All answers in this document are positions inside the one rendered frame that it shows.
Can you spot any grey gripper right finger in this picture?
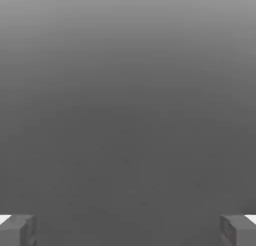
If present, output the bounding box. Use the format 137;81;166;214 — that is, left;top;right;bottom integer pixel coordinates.
219;214;256;246

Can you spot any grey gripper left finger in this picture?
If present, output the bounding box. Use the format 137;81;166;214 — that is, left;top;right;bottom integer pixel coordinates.
0;214;38;246

